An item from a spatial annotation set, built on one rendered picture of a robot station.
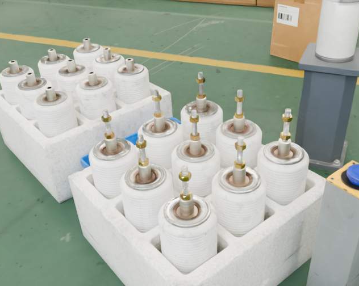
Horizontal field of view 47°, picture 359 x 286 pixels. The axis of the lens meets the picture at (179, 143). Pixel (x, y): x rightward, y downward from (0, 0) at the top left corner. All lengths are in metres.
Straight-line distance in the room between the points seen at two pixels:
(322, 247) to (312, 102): 0.47
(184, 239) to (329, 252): 0.24
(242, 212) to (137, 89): 0.55
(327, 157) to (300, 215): 0.41
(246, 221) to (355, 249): 0.18
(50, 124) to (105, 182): 0.29
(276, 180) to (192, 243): 0.22
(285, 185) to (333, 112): 0.37
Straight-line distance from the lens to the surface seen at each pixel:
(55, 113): 1.04
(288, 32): 1.82
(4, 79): 1.25
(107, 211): 0.80
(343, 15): 1.04
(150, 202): 0.72
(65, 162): 1.07
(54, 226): 1.07
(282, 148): 0.79
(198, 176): 0.78
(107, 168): 0.80
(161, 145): 0.85
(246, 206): 0.71
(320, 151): 1.18
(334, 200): 0.67
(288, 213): 0.78
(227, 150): 0.85
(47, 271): 0.98
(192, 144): 0.78
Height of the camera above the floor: 0.71
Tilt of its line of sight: 34 degrees down
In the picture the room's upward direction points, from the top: 4 degrees counter-clockwise
